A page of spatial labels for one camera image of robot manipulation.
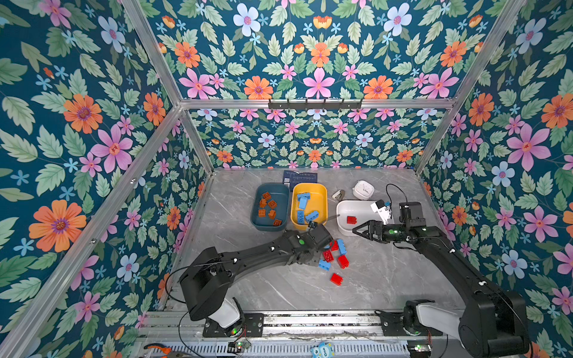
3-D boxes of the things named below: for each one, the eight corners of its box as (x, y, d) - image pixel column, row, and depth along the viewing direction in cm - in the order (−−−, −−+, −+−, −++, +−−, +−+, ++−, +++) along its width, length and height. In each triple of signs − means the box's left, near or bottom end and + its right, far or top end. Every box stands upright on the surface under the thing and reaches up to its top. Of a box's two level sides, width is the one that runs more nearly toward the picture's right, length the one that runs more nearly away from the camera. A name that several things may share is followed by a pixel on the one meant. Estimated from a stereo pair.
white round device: (354, 201, 109) (355, 196, 106) (351, 185, 115) (352, 180, 112) (374, 201, 109) (376, 196, 106) (370, 185, 115) (372, 180, 112)
